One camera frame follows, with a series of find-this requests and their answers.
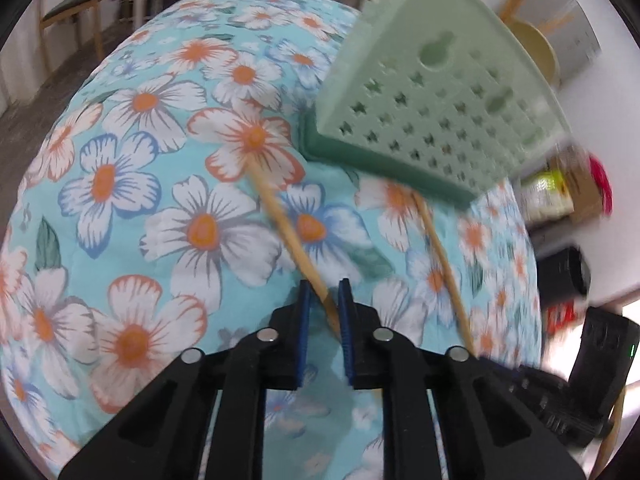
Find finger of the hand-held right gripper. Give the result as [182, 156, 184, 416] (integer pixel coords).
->
[477, 355, 572, 413]

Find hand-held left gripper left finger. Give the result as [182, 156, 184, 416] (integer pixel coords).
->
[59, 280, 314, 480]

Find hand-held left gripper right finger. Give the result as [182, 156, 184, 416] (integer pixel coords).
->
[338, 278, 586, 480]

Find green plastic utensil holder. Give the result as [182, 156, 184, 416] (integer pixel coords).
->
[299, 0, 573, 211]

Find white plastic spoon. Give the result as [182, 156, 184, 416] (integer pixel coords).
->
[510, 20, 560, 86]

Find red snack packet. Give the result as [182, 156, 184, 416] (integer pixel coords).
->
[545, 302, 583, 341]

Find black floor bin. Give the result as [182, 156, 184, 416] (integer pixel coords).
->
[530, 245, 591, 306]

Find yellow green sack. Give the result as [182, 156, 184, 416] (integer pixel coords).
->
[520, 170, 576, 222]

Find pink plastic bag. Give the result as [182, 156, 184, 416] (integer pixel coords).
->
[589, 155, 615, 217]

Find blue floral tablecloth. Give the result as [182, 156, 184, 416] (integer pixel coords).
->
[0, 0, 543, 480]

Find light wooden chair frame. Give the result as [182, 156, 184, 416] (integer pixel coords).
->
[592, 390, 626, 480]

